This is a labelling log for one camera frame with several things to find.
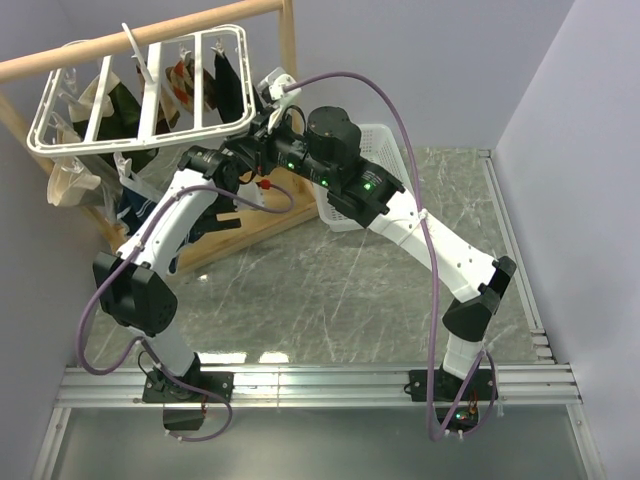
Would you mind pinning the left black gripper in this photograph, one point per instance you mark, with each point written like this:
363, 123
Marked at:
208, 221

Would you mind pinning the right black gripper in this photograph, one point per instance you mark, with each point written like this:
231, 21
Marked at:
254, 149

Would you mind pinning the navy blue white-trimmed underwear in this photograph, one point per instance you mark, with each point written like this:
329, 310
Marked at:
137, 203

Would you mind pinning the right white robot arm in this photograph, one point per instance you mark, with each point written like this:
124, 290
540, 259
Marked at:
328, 154

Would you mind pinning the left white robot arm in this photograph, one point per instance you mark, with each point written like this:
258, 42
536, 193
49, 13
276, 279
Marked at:
131, 285

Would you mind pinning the black hanging underwear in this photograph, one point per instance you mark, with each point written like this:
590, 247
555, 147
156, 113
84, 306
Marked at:
228, 90

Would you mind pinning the olive green hanging underwear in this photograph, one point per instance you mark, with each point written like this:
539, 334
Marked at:
120, 119

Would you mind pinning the grey hanging underwear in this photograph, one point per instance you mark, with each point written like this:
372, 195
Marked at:
105, 184

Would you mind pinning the striped hanging sock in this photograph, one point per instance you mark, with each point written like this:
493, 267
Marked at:
167, 112

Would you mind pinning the orange patterned hanging sock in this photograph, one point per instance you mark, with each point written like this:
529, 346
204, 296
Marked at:
181, 78

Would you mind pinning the white plastic basket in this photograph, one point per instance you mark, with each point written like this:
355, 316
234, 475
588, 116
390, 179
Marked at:
378, 146

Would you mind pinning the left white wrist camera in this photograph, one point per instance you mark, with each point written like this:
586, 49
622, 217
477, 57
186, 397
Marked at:
254, 196

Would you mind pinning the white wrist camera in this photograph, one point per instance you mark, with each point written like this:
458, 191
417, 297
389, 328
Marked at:
279, 89
254, 196

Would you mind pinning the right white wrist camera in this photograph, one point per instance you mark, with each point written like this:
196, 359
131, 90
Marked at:
279, 89

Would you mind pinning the aluminium mounting rail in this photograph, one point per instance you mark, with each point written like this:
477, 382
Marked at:
326, 386

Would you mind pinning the right aluminium side rail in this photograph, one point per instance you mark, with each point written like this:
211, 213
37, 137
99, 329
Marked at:
541, 344

